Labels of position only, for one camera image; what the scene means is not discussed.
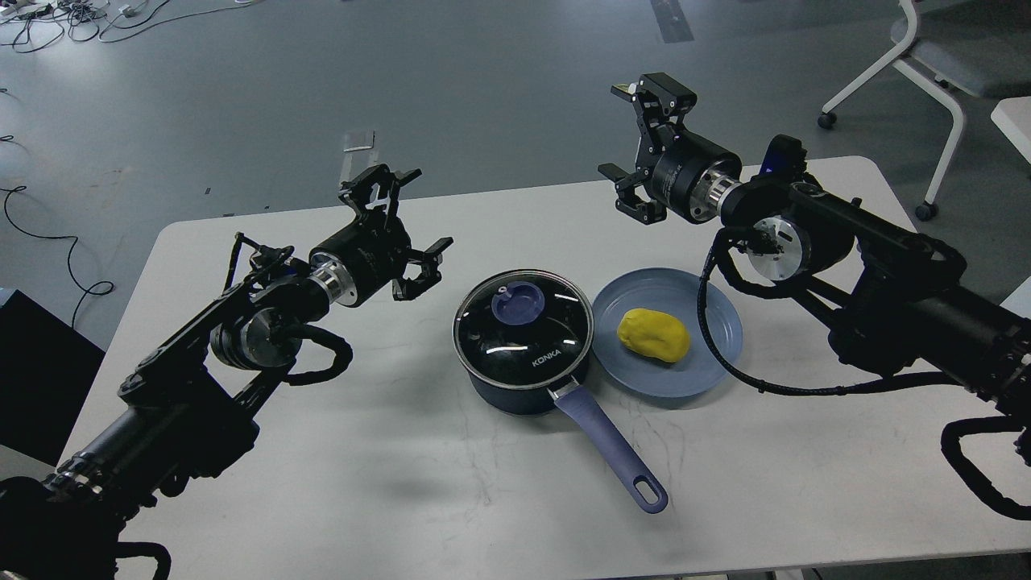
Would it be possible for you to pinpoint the cable bundle with power strip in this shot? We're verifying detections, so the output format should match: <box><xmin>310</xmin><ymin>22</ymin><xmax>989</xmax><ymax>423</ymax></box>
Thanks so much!
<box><xmin>0</xmin><ymin>0</ymin><xmax>267</xmax><ymax>54</ymax></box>

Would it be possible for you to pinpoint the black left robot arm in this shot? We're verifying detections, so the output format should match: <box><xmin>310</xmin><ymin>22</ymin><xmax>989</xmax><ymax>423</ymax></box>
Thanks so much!
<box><xmin>2</xmin><ymin>163</ymin><xmax>453</xmax><ymax>579</ymax></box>

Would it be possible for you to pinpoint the black floor cable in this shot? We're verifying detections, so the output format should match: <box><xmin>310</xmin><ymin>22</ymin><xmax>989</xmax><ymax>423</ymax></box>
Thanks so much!
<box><xmin>0</xmin><ymin>185</ymin><xmax>117</xmax><ymax>329</ymax></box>

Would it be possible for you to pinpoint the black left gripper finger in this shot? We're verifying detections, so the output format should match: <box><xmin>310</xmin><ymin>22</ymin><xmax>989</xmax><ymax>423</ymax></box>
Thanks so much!
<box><xmin>338</xmin><ymin>164</ymin><xmax>423</xmax><ymax>229</ymax></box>
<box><xmin>391</xmin><ymin>236</ymin><xmax>453</xmax><ymax>301</ymax></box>

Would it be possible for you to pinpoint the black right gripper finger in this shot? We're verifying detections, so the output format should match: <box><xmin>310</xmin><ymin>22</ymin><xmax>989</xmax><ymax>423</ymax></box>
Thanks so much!
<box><xmin>609</xmin><ymin>72</ymin><xmax>698</xmax><ymax>166</ymax></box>
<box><xmin>598</xmin><ymin>163</ymin><xmax>667</xmax><ymax>225</ymax></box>

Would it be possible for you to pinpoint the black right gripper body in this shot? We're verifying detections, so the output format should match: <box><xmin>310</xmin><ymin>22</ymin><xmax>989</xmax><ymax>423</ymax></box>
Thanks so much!
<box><xmin>648</xmin><ymin>133</ymin><xmax>743</xmax><ymax>224</ymax></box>

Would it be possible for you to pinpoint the blue plate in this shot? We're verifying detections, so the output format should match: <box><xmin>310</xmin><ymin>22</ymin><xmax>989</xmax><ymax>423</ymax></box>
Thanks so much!
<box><xmin>592</xmin><ymin>267</ymin><xmax>727</xmax><ymax>400</ymax></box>

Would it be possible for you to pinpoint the white table corner right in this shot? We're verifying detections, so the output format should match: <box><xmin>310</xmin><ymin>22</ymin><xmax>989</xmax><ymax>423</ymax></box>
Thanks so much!
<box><xmin>990</xmin><ymin>96</ymin><xmax>1030</xmax><ymax>163</ymax></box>

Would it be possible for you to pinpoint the black box at left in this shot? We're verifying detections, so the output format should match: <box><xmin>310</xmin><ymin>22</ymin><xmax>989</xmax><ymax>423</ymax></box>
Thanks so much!
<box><xmin>1</xmin><ymin>288</ymin><xmax>106</xmax><ymax>466</ymax></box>

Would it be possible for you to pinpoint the white office chair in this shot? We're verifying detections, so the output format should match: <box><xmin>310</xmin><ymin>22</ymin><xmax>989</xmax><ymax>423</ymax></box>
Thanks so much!
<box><xmin>817</xmin><ymin>1</ymin><xmax>1030</xmax><ymax>221</ymax></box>

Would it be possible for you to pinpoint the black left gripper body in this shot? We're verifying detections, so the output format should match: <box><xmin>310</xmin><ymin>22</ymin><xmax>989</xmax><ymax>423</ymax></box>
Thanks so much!
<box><xmin>308</xmin><ymin>221</ymin><xmax>410</xmax><ymax>308</ymax></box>

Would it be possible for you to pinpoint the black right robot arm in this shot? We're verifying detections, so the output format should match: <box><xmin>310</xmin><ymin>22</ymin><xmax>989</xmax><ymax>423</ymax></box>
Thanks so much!
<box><xmin>598</xmin><ymin>72</ymin><xmax>1030</xmax><ymax>521</ymax></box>

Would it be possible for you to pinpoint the dark blue saucepan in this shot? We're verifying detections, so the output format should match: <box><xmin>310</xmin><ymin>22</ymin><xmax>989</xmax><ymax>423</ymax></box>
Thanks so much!
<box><xmin>454</xmin><ymin>346</ymin><xmax>669</xmax><ymax>514</ymax></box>

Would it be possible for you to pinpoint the yellow potato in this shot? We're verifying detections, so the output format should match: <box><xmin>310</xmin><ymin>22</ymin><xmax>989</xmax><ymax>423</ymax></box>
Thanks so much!
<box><xmin>616</xmin><ymin>308</ymin><xmax>692</xmax><ymax>364</ymax></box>

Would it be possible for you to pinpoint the glass pot lid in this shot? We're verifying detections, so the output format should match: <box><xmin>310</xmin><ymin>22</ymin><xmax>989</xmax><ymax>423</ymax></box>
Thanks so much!
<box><xmin>453</xmin><ymin>269</ymin><xmax>595</xmax><ymax>390</ymax></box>

